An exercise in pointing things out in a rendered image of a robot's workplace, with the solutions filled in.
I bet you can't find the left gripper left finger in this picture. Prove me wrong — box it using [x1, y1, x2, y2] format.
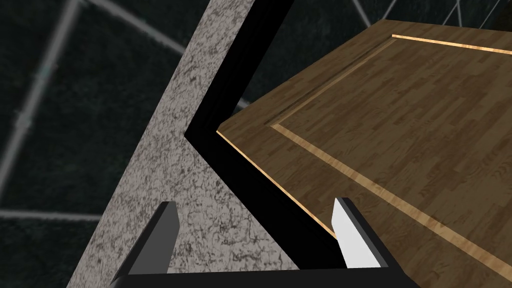
[112, 201, 180, 280]

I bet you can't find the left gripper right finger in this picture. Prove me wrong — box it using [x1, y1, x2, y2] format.
[331, 196, 401, 270]

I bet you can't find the brown wooden cupboard door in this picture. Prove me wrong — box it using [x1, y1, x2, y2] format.
[216, 19, 512, 288]

